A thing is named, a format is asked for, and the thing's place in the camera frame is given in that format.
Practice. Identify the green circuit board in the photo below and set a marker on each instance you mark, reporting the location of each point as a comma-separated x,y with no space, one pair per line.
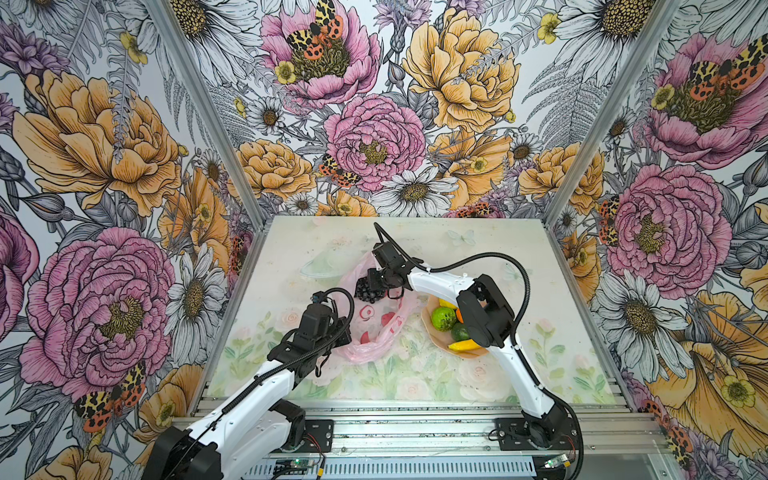
293,467
557,462

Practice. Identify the aluminium front rail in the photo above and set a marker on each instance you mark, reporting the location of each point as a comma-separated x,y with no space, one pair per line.
417,442

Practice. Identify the yellow lemon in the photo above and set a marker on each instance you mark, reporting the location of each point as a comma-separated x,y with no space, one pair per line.
446,304

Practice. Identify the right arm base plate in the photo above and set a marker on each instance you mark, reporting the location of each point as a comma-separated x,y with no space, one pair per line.
516,434

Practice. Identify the left green circuit board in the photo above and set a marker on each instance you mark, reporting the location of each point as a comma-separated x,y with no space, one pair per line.
293,467

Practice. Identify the pink plastic bag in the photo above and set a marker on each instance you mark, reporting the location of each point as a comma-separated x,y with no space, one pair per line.
374,326

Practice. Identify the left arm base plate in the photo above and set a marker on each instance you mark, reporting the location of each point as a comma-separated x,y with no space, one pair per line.
309,436

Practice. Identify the right aluminium frame post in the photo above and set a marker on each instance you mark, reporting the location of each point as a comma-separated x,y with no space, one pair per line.
647,43

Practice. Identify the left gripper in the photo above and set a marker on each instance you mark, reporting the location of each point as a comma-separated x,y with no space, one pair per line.
338,324

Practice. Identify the left aluminium frame post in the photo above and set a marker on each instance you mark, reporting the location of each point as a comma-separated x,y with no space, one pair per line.
172,36

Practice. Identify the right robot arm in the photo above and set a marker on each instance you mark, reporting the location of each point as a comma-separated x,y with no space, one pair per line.
492,323

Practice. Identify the aluminium frame post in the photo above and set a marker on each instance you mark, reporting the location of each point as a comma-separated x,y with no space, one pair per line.
172,36
647,43

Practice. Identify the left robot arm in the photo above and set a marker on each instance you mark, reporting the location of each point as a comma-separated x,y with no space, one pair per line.
257,419

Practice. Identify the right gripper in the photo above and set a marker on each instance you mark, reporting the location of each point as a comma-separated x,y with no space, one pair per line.
372,277

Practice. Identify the right green circuit board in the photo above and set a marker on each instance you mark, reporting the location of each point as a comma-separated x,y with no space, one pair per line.
557,462

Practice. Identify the black grape bunch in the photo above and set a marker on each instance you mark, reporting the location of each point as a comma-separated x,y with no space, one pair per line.
365,293

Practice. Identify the green avocado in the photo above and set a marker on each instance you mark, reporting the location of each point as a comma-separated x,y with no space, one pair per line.
459,332

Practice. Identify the pink scalloped bowl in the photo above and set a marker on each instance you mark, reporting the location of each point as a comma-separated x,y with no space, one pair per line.
442,340

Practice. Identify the green bumpy fruit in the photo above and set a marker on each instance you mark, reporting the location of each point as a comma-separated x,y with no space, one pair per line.
443,318

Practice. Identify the yellow banana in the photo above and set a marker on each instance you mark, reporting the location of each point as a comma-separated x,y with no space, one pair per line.
464,346

